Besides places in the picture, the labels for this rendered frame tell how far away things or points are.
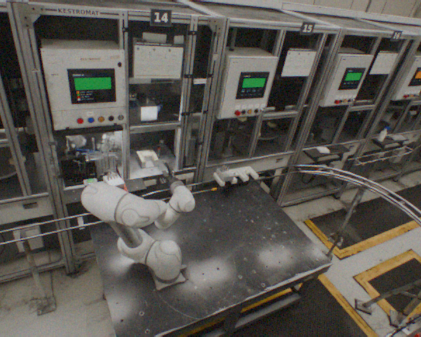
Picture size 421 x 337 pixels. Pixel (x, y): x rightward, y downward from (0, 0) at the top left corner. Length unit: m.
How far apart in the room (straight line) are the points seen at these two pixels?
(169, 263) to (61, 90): 1.13
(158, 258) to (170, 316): 0.33
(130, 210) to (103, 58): 0.95
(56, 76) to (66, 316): 1.74
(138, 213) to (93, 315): 1.55
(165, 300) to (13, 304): 1.36
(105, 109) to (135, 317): 1.21
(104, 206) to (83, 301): 1.53
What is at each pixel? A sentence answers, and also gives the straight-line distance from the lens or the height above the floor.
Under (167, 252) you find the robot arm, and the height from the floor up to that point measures 0.95.
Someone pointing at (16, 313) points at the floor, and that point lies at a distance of 2.81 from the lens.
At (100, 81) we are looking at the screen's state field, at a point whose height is 1.67.
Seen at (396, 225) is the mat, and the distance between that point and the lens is 4.32.
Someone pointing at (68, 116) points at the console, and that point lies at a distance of 1.93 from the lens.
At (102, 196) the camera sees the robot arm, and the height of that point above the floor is 1.46.
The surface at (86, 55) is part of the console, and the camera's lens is 1.82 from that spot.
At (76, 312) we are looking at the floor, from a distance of 2.69.
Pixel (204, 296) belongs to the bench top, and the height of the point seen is 0.68.
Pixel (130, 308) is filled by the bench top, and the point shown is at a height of 0.68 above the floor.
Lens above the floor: 2.29
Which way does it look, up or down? 35 degrees down
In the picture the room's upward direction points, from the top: 10 degrees clockwise
